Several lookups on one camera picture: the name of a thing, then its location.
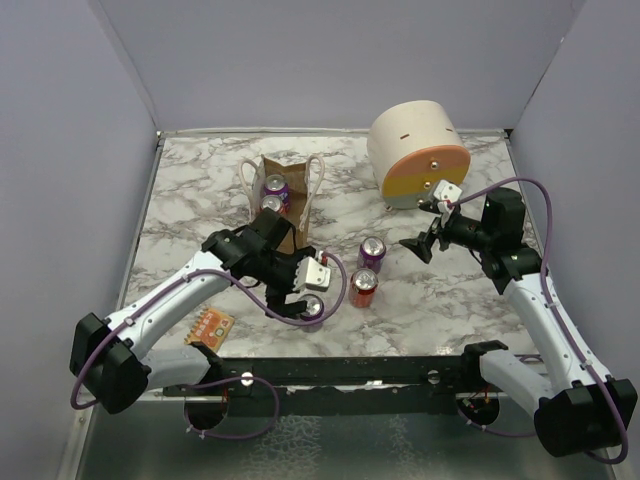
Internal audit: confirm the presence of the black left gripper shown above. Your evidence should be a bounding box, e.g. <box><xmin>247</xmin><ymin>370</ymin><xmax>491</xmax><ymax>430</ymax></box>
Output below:
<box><xmin>255</xmin><ymin>248</ymin><xmax>317</xmax><ymax>318</ymax></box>

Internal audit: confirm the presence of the red Coke can front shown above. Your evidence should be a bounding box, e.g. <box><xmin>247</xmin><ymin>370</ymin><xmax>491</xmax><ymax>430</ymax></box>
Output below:
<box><xmin>349</xmin><ymin>268</ymin><xmax>379</xmax><ymax>308</ymax></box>

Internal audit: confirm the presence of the red coke can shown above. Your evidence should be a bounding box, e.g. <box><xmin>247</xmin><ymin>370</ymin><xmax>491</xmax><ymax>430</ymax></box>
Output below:
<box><xmin>259</xmin><ymin>195</ymin><xmax>289</xmax><ymax>215</ymax></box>
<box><xmin>349</xmin><ymin>268</ymin><xmax>379</xmax><ymax>308</ymax></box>

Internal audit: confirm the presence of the purple fanta can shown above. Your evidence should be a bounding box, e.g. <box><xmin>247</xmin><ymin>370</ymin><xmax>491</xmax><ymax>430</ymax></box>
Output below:
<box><xmin>299</xmin><ymin>293</ymin><xmax>325</xmax><ymax>333</ymax></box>
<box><xmin>357</xmin><ymin>236</ymin><xmax>387</xmax><ymax>274</ymax></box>

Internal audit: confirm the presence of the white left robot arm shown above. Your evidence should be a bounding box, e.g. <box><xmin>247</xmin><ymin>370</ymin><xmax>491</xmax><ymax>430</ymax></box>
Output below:
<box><xmin>70</xmin><ymin>210</ymin><xmax>317</xmax><ymax>414</ymax></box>

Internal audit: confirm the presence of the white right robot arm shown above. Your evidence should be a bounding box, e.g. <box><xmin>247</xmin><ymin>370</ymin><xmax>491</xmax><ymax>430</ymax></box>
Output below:
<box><xmin>401</xmin><ymin>180</ymin><xmax>638</xmax><ymax>463</ymax></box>

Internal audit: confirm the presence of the orange snack packet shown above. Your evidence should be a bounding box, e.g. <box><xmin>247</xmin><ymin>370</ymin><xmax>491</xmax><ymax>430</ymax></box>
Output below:
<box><xmin>185</xmin><ymin>308</ymin><xmax>235</xmax><ymax>353</ymax></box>

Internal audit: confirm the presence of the cream three-drawer round cabinet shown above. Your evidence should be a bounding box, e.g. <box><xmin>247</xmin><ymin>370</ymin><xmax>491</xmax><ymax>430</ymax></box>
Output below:
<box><xmin>367</xmin><ymin>100</ymin><xmax>471</xmax><ymax>210</ymax></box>

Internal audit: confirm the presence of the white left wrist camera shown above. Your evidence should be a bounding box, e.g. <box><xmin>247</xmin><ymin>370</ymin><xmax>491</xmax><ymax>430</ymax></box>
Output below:
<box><xmin>293</xmin><ymin>257</ymin><xmax>331</xmax><ymax>292</ymax></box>

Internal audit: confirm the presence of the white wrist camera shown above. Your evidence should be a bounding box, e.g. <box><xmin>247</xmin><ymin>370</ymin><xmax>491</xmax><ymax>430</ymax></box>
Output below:
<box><xmin>293</xmin><ymin>257</ymin><xmax>331</xmax><ymax>292</ymax></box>
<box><xmin>430</xmin><ymin>179</ymin><xmax>463</xmax><ymax>214</ymax></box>

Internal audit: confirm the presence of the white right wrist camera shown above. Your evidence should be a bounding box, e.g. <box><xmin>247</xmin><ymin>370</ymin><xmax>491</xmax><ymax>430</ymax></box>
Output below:
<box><xmin>430</xmin><ymin>179</ymin><xmax>463</xmax><ymax>214</ymax></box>

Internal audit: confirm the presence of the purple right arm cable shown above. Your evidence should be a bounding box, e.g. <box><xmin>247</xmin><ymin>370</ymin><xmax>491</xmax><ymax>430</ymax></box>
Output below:
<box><xmin>447</xmin><ymin>177</ymin><xmax>630</xmax><ymax>464</ymax></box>

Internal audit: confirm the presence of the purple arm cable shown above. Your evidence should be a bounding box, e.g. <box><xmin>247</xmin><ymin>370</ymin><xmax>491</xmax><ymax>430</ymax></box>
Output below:
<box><xmin>447</xmin><ymin>177</ymin><xmax>630</xmax><ymax>464</ymax></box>
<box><xmin>71</xmin><ymin>252</ymin><xmax>347</xmax><ymax>441</ymax></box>

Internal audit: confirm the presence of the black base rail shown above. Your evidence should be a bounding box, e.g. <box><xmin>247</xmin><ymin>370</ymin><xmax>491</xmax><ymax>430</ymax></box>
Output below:
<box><xmin>162</xmin><ymin>341</ymin><xmax>546</xmax><ymax>417</ymax></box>

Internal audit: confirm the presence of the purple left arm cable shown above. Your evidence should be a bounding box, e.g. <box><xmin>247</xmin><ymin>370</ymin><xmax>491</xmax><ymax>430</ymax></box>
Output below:
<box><xmin>71</xmin><ymin>252</ymin><xmax>347</xmax><ymax>441</ymax></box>

